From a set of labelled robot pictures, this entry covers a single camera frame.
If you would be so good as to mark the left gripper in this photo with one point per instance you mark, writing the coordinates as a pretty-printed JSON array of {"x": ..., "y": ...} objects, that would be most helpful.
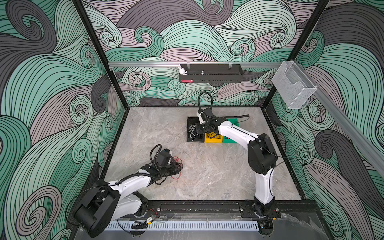
[{"x": 172, "y": 172}]

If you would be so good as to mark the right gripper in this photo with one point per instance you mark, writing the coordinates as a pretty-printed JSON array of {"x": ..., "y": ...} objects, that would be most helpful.
[{"x": 198, "y": 128}]

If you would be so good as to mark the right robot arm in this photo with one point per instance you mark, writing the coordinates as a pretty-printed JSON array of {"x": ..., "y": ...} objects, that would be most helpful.
[{"x": 262, "y": 156}]

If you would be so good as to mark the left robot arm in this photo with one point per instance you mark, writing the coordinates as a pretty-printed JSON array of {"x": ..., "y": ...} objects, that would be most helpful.
[{"x": 105, "y": 202}]

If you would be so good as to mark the yellow plastic bin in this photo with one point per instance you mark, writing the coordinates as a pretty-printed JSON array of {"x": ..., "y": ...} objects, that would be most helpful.
[{"x": 213, "y": 138}]

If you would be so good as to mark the black plastic bin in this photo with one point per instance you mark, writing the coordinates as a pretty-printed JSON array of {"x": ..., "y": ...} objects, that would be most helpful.
[{"x": 192, "y": 135}]

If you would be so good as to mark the green plastic bin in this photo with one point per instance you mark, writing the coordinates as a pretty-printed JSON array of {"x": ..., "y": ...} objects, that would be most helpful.
[{"x": 227, "y": 140}]

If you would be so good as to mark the white rabbit figurine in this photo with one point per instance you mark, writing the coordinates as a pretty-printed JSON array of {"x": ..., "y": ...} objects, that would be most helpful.
[{"x": 182, "y": 71}]

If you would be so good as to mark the black wall shelf tray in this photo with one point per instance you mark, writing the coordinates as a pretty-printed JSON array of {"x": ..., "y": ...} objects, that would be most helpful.
[{"x": 212, "y": 74}]

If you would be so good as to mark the white slotted cable duct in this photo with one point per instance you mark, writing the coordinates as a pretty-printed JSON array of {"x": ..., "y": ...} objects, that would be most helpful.
[{"x": 178, "y": 225}]

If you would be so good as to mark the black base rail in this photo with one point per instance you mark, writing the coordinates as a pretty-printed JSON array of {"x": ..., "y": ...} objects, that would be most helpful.
[{"x": 245, "y": 209}]

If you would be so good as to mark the clear acrylic wall holder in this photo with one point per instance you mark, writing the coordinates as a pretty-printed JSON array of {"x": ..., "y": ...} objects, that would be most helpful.
[{"x": 293, "y": 84}]

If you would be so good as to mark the aluminium wall rail back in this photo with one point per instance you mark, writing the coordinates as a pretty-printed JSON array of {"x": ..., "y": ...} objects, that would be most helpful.
[{"x": 166, "y": 64}]

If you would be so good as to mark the aluminium wall rail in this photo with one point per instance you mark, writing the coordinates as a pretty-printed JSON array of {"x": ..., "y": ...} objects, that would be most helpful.
[
  {"x": 331, "y": 96},
  {"x": 166, "y": 64}
]

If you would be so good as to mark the aluminium wall rail right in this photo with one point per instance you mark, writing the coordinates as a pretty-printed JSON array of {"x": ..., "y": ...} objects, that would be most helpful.
[{"x": 331, "y": 96}]

